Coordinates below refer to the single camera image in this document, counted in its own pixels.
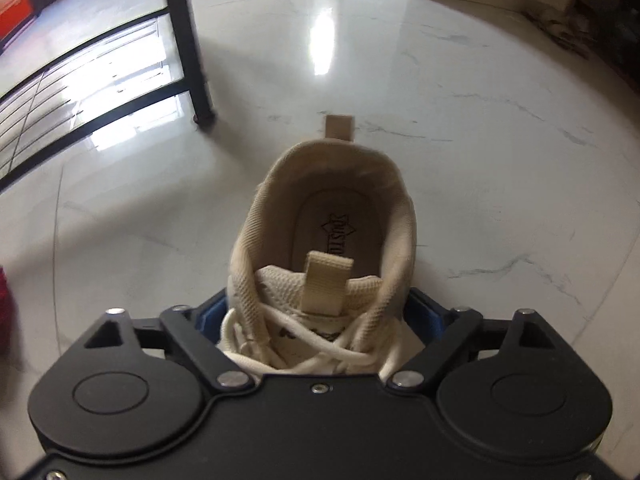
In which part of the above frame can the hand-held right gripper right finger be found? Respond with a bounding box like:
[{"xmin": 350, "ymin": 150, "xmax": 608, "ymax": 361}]
[{"xmin": 387, "ymin": 287, "xmax": 563, "ymax": 394}]

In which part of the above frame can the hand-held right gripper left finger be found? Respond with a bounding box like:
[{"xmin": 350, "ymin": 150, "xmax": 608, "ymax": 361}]
[{"xmin": 83, "ymin": 296, "xmax": 256, "ymax": 393}]

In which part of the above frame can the beige lace-up sneaker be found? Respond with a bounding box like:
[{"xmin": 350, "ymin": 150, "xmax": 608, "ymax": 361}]
[{"xmin": 219, "ymin": 114, "xmax": 426, "ymax": 380}]

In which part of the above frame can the red object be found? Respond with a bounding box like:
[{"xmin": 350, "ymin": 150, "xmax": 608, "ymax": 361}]
[{"xmin": 0, "ymin": 266, "xmax": 18, "ymax": 356}]

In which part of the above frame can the black metal rack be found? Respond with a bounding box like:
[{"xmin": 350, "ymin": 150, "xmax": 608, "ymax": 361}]
[{"xmin": 0, "ymin": 0, "xmax": 217, "ymax": 194}]

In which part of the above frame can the dark clutter pile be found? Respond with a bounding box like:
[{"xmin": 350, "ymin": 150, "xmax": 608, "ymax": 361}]
[{"xmin": 522, "ymin": 0, "xmax": 640, "ymax": 91}]

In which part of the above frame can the red and black cabinet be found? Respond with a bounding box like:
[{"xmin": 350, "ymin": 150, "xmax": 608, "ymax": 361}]
[{"xmin": 0, "ymin": 0, "xmax": 39, "ymax": 52}]

